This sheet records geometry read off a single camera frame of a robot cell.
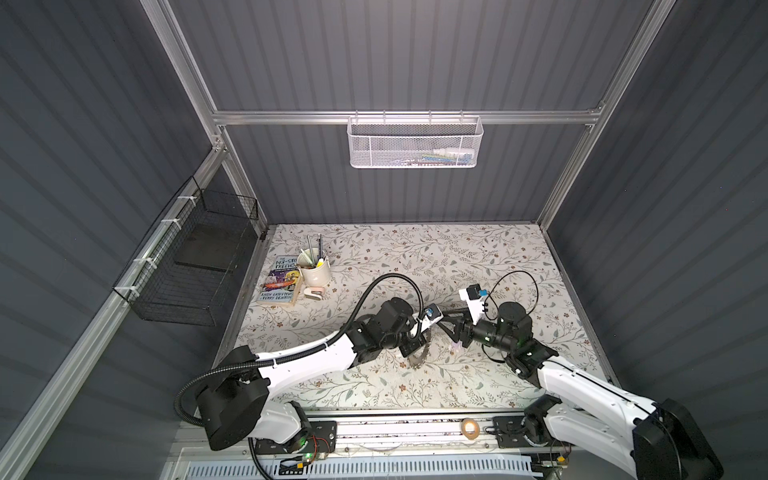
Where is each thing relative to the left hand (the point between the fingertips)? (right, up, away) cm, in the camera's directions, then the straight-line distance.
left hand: (426, 327), depth 79 cm
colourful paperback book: (-46, +9, +21) cm, 52 cm away
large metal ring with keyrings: (-2, -10, +3) cm, 11 cm away
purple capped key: (+6, -3, -8) cm, 10 cm away
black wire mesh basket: (-61, +15, -7) cm, 63 cm away
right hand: (+4, +2, -2) cm, 5 cm away
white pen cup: (-34, +15, +16) cm, 40 cm away
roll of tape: (+12, -25, -4) cm, 28 cm away
